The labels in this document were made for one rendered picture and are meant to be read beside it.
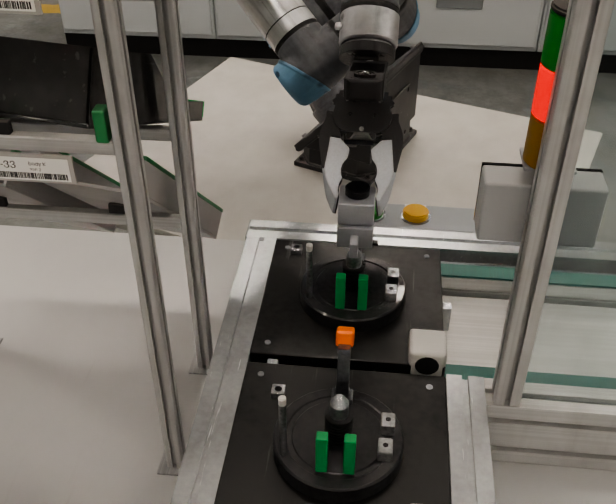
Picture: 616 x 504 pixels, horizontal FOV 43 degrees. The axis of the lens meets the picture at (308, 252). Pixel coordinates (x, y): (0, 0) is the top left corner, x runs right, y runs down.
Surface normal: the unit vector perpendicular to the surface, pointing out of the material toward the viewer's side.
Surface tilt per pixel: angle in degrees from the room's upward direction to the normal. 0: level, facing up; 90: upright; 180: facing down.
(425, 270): 0
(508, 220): 90
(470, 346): 0
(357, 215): 89
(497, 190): 90
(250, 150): 0
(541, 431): 90
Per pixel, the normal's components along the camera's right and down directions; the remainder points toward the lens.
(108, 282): 0.00, -0.80
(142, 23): -0.11, 0.60
